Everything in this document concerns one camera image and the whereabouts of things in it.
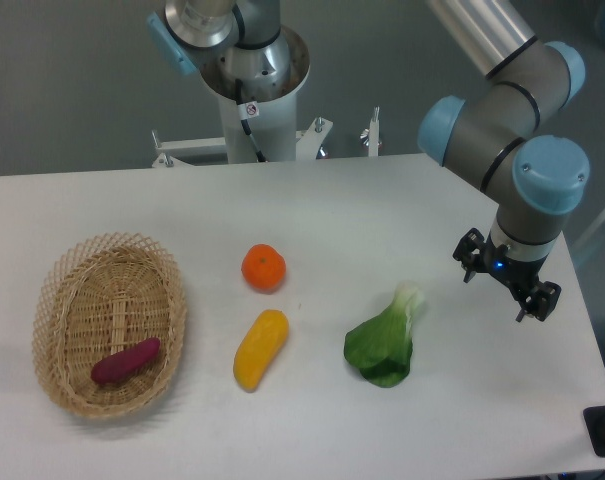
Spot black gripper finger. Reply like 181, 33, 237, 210
453, 228, 485, 283
515, 281, 561, 323

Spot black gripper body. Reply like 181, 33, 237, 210
483, 236, 550, 303

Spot purple sweet potato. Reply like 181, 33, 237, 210
90, 337, 161, 385

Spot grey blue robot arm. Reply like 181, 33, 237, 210
146, 1, 590, 320

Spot woven wicker basket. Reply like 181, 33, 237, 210
32, 233, 187, 419

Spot green bok choy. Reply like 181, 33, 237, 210
343, 281, 425, 388

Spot orange tangerine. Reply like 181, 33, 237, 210
241, 244, 287, 292

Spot yellow mango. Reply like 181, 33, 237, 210
233, 310, 289, 392

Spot white clamp bracket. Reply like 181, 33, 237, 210
359, 106, 383, 157

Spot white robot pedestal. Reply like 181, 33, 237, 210
152, 26, 333, 167

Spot black cable on pedestal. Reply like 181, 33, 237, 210
234, 79, 268, 164

